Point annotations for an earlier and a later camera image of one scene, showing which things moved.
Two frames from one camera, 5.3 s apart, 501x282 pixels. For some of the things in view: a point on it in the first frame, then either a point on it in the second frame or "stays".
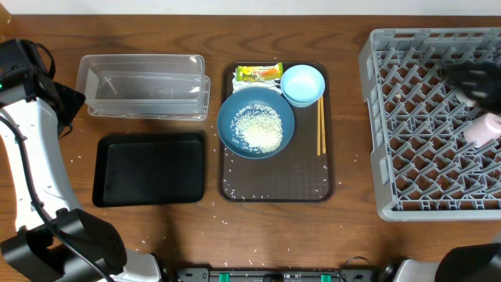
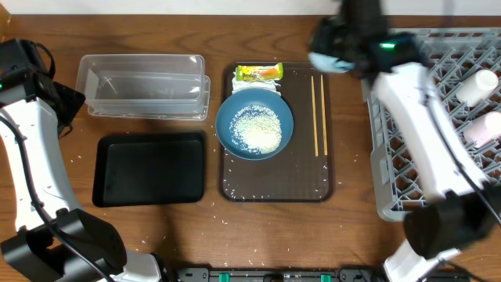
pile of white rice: [257, 128] stays
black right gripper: [486, 72] to [326, 46]
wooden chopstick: [322, 122] stays
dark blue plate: [256, 123] stays
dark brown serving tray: [304, 172] stays
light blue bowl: [302, 85] to [329, 64]
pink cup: [483, 130] stays
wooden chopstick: [318, 128] to [315, 128]
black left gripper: [70, 99] stays
